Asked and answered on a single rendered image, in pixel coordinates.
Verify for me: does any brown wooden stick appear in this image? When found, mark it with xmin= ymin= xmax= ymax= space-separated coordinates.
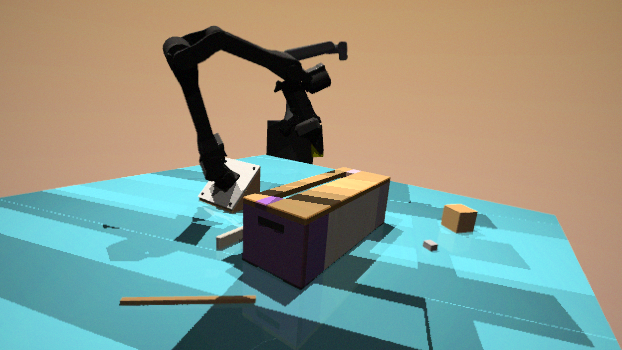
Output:
xmin=120 ymin=295 xmax=256 ymax=306

